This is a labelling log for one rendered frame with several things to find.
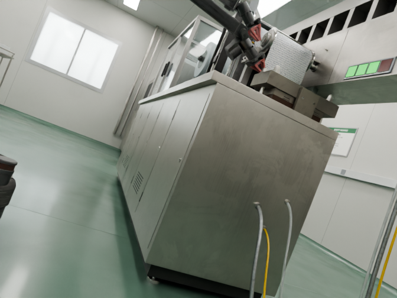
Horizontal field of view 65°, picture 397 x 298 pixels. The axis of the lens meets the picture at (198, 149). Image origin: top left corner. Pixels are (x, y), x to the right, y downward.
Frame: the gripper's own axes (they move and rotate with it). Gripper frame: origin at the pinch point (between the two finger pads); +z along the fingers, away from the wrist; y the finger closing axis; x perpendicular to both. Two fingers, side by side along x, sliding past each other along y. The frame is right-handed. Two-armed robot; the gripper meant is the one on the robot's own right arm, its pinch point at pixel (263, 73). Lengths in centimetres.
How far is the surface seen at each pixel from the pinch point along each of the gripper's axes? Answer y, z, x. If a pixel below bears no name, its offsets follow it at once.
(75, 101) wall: -556, -84, -99
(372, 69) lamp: 36.1, 20.6, 23.9
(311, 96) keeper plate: 21.9, 17.4, 2.3
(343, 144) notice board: -229, 207, 167
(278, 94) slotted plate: 19.0, 7.9, -9.5
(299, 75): 0.2, 13.0, 16.3
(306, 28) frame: -34, 2, 59
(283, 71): 0.2, 5.8, 9.8
